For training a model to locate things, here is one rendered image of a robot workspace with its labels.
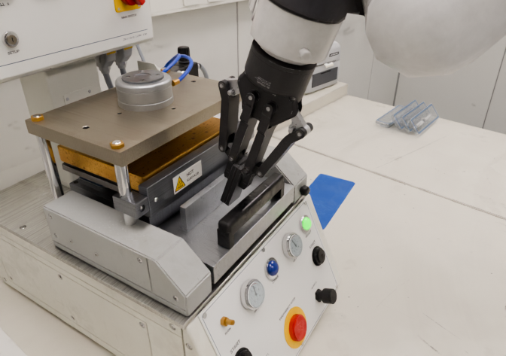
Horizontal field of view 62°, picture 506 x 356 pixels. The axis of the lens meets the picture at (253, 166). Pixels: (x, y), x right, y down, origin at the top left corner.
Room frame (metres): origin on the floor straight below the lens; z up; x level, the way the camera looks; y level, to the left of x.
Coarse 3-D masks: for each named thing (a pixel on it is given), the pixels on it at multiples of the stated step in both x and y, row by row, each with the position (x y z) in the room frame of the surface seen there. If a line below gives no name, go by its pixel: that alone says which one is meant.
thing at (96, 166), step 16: (208, 128) 0.60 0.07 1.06; (176, 144) 0.55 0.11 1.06; (192, 144) 0.55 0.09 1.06; (64, 160) 0.54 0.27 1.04; (80, 160) 0.52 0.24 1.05; (96, 160) 0.50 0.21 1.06; (144, 160) 0.50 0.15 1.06; (160, 160) 0.50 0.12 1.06; (176, 160) 0.51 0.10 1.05; (80, 176) 0.52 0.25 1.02; (96, 176) 0.51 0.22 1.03; (112, 176) 0.48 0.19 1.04; (144, 176) 0.46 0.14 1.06
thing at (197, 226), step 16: (256, 176) 0.61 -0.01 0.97; (208, 192) 0.50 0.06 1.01; (288, 192) 0.56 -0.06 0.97; (192, 208) 0.47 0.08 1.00; (208, 208) 0.50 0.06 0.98; (224, 208) 0.51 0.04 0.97; (272, 208) 0.51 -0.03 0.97; (160, 224) 0.47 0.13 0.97; (176, 224) 0.47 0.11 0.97; (192, 224) 0.47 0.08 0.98; (208, 224) 0.47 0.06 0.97; (256, 224) 0.48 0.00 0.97; (192, 240) 0.44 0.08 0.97; (208, 240) 0.44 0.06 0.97; (240, 240) 0.44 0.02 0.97; (208, 256) 0.41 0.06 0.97; (224, 256) 0.41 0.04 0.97; (240, 256) 0.44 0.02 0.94; (224, 272) 0.41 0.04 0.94
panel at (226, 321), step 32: (288, 224) 0.55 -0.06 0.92; (256, 256) 0.46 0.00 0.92; (224, 288) 0.40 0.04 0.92; (288, 288) 0.48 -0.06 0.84; (320, 288) 0.53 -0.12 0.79; (224, 320) 0.37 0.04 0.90; (256, 320) 0.41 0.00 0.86; (288, 320) 0.44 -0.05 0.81; (224, 352) 0.35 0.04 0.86; (256, 352) 0.38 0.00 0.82; (288, 352) 0.42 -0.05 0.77
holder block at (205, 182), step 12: (204, 180) 0.56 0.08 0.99; (84, 192) 0.53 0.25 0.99; (96, 192) 0.52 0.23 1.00; (108, 192) 0.52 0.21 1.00; (192, 192) 0.53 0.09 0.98; (108, 204) 0.50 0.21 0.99; (180, 204) 0.51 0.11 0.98; (144, 216) 0.46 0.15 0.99; (156, 216) 0.47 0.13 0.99; (168, 216) 0.49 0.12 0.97
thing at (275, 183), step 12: (276, 180) 0.53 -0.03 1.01; (252, 192) 0.50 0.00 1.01; (264, 192) 0.50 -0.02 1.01; (276, 192) 0.53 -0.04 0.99; (240, 204) 0.47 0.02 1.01; (252, 204) 0.47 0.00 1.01; (264, 204) 0.50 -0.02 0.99; (228, 216) 0.44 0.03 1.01; (240, 216) 0.44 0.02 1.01; (252, 216) 0.47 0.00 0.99; (228, 228) 0.42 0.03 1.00; (228, 240) 0.42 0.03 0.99
